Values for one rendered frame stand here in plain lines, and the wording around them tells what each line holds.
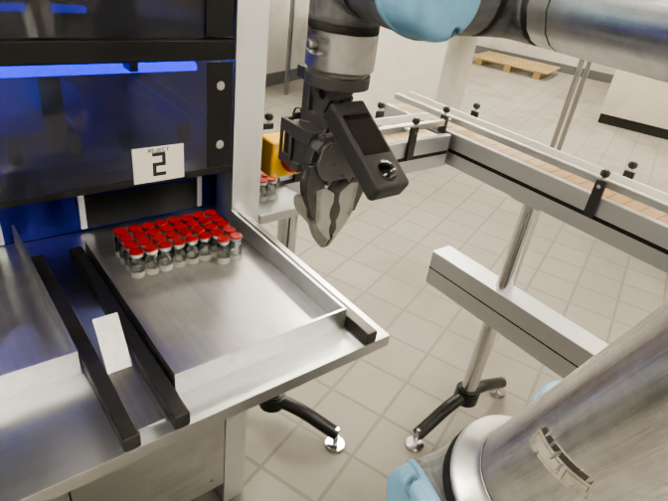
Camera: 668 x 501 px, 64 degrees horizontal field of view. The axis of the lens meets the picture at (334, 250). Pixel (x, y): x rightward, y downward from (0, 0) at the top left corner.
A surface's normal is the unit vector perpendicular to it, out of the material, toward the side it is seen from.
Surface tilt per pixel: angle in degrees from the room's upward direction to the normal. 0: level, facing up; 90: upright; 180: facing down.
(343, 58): 90
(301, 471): 0
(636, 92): 90
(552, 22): 110
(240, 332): 0
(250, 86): 90
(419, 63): 90
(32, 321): 0
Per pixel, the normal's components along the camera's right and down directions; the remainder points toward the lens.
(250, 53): 0.61, 0.47
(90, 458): 0.12, -0.85
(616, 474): -0.63, 0.46
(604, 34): -0.86, 0.43
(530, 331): -0.78, 0.23
